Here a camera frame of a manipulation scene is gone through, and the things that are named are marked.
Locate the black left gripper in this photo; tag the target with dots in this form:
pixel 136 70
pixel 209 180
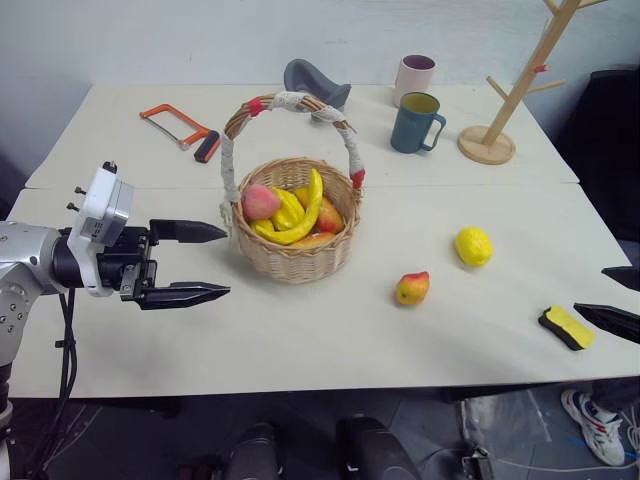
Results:
pixel 116 270

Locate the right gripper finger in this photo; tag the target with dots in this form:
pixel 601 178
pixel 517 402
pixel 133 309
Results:
pixel 612 320
pixel 625 277

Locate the orange red fruit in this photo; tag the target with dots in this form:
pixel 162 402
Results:
pixel 316 240

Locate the yellow black sponge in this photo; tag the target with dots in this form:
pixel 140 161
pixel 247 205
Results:
pixel 570 327

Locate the pink peach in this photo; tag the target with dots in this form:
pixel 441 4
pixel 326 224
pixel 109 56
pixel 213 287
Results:
pixel 260 202

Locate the white sneaker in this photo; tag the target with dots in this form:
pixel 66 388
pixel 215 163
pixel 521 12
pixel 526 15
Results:
pixel 597 425

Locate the yellow starfruit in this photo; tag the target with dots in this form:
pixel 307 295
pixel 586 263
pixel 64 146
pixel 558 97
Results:
pixel 287 210

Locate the yellow banana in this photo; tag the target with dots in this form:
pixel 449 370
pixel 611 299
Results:
pixel 311 210

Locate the yellow lemon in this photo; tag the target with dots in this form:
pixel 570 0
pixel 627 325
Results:
pixel 473 246

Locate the wooden mug tree stand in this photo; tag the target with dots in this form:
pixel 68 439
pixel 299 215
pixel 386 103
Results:
pixel 487 146

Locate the dark rounded shape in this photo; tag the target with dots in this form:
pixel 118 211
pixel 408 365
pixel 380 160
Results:
pixel 255 455

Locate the small red yellow mango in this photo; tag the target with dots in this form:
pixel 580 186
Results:
pixel 411 290

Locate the grey curved plastic holder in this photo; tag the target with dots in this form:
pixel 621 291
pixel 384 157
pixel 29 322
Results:
pixel 310 80

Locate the blue mug yellow inside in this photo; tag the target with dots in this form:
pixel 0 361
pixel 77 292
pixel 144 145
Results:
pixel 411 127

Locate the pink mug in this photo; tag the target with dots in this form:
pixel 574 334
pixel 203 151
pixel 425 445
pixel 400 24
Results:
pixel 414 85

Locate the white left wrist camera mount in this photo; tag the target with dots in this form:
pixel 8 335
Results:
pixel 100 196

